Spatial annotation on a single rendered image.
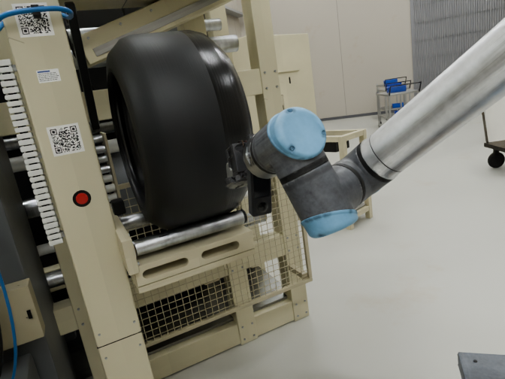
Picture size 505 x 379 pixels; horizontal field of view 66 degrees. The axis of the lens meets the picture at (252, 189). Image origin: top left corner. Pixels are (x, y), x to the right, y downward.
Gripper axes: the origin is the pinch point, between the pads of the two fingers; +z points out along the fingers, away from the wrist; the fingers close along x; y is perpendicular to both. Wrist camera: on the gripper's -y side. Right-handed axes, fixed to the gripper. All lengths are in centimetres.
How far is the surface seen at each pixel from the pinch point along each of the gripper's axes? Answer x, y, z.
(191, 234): 7.8, -8.6, 22.4
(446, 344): -109, -79, 60
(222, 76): -2.3, 28.3, -1.0
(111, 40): 18, 64, 45
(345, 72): -679, 392, 782
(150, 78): 15.4, 28.7, -0.4
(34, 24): 39, 47, 8
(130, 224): 22, 0, 49
